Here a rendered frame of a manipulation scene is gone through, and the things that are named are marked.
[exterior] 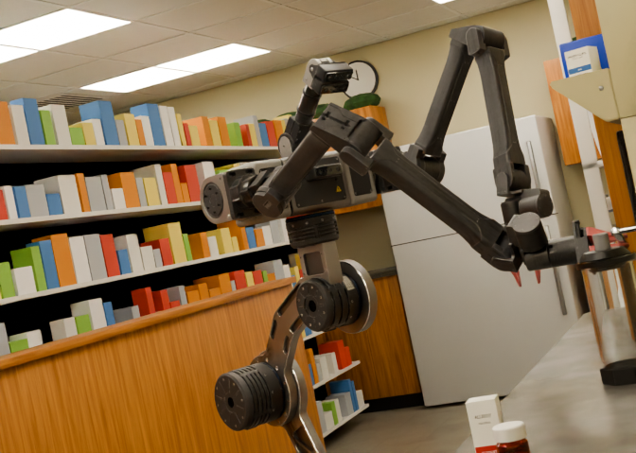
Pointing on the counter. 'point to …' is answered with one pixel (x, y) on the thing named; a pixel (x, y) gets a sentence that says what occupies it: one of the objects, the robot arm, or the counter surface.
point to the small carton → (582, 60)
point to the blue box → (583, 46)
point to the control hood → (591, 94)
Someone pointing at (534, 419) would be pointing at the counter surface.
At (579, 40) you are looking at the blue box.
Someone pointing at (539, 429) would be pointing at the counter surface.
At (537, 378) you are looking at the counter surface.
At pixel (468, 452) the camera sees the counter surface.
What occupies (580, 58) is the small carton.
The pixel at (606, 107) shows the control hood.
